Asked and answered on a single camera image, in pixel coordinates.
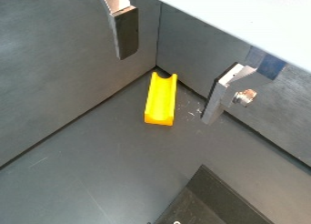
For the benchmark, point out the yellow arch block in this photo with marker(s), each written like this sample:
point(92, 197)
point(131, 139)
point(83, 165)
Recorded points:
point(159, 111)

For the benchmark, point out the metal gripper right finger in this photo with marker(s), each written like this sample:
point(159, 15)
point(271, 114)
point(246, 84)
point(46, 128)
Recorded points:
point(235, 85)

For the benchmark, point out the black fixture block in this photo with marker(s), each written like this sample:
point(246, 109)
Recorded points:
point(208, 202)

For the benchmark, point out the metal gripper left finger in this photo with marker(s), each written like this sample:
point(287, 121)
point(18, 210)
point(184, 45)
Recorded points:
point(123, 17)

